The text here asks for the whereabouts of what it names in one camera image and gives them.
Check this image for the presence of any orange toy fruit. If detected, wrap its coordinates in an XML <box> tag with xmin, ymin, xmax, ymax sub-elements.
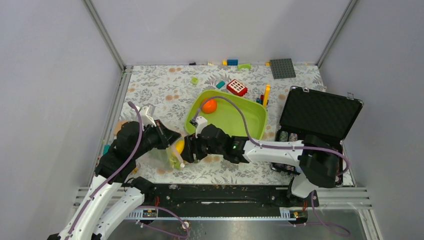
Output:
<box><xmin>201</xmin><ymin>99</ymin><xmax>218</xmax><ymax>114</ymax></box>

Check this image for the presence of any small green brick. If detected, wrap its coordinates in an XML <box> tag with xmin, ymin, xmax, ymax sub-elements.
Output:
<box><xmin>190</xmin><ymin>77</ymin><xmax>199</xmax><ymax>85</ymax></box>

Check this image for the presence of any clear zip top bag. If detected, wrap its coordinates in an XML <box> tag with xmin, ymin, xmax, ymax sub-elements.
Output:
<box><xmin>147</xmin><ymin>138</ymin><xmax>182</xmax><ymax>170</ymax></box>

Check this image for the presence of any green arch brick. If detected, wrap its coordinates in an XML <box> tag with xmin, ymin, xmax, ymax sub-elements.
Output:
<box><xmin>237</xmin><ymin>63</ymin><xmax>252</xmax><ymax>71</ymax></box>

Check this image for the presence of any yellow blue brick tower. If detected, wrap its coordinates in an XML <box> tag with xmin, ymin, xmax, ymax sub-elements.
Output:
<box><xmin>256</xmin><ymin>84</ymin><xmax>271</xmax><ymax>108</ymax></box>

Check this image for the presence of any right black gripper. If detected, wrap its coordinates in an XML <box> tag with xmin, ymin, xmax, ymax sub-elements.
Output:
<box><xmin>179</xmin><ymin>132</ymin><xmax>225</xmax><ymax>164</ymax></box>

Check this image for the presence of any grey brick baseplate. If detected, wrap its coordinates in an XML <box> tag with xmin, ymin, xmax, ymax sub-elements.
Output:
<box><xmin>269</xmin><ymin>58</ymin><xmax>296</xmax><ymax>79</ymax></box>

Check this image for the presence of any white green toy leek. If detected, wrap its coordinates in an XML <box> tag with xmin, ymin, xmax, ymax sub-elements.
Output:
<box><xmin>167</xmin><ymin>149</ymin><xmax>185</xmax><ymax>169</ymax></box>

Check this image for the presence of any blue yellow brick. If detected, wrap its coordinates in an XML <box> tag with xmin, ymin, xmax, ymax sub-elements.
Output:
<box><xmin>222</xmin><ymin>59</ymin><xmax>239</xmax><ymax>66</ymax></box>

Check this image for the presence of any black poker chip case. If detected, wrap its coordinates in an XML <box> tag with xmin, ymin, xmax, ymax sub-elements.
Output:
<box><xmin>271</xmin><ymin>86</ymin><xmax>364</xmax><ymax>188</ymax></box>

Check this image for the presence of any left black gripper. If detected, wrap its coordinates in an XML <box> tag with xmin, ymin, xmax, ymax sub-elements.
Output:
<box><xmin>133</xmin><ymin>118</ymin><xmax>182</xmax><ymax>158</ymax></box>

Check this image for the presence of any teal small brick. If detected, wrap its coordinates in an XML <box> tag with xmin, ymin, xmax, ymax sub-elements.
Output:
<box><xmin>216</xmin><ymin>81</ymin><xmax>226</xmax><ymax>89</ymax></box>

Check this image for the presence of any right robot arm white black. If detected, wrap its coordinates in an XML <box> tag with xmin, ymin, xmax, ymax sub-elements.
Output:
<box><xmin>177</xmin><ymin>124</ymin><xmax>339</xmax><ymax>206</ymax></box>

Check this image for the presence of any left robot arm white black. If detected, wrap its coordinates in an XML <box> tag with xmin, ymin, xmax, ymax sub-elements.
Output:
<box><xmin>48</xmin><ymin>119</ymin><xmax>182</xmax><ymax>240</ymax></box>

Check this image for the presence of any tan curved wooden piece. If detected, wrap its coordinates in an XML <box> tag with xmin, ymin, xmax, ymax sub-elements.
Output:
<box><xmin>112</xmin><ymin>120</ymin><xmax>128</xmax><ymax>136</ymax></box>

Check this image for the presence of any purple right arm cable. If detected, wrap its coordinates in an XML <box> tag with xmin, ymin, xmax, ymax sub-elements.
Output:
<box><xmin>192</xmin><ymin>96</ymin><xmax>352</xmax><ymax>238</ymax></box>

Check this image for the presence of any teal brick at edge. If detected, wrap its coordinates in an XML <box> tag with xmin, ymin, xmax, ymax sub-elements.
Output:
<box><xmin>102</xmin><ymin>144</ymin><xmax>110</xmax><ymax>155</ymax></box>

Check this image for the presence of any green plastic tray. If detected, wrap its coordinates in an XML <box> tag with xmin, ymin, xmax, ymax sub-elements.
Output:
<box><xmin>184</xmin><ymin>89</ymin><xmax>268</xmax><ymax>140</ymax></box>

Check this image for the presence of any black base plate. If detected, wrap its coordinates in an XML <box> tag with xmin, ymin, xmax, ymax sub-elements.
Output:
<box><xmin>91</xmin><ymin>178</ymin><xmax>320</xmax><ymax>220</ymax></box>

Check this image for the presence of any red white window brick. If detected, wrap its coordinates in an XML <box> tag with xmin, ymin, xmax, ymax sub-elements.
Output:
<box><xmin>226</xmin><ymin>79</ymin><xmax>248</xmax><ymax>97</ymax></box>

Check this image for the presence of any floral table mat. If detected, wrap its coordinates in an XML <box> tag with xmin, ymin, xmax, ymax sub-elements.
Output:
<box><xmin>113</xmin><ymin>65</ymin><xmax>327</xmax><ymax>185</ymax></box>

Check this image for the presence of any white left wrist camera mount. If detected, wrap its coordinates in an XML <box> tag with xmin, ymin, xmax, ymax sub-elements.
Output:
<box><xmin>136</xmin><ymin>104</ymin><xmax>157</xmax><ymax>127</ymax></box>

